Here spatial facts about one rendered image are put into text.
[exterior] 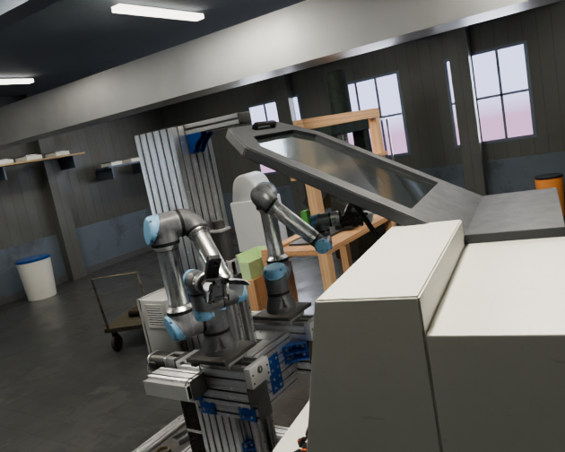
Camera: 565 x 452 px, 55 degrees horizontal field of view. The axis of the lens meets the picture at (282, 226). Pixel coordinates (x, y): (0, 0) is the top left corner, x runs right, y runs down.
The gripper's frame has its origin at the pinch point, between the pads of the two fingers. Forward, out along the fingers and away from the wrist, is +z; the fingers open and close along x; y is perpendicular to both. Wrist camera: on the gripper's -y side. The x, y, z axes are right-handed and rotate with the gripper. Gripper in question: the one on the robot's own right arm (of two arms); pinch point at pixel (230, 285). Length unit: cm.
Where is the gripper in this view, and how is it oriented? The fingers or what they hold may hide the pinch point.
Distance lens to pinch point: 179.4
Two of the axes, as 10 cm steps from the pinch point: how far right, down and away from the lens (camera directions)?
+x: -8.6, 1.0, -5.0
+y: 0.7, 9.9, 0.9
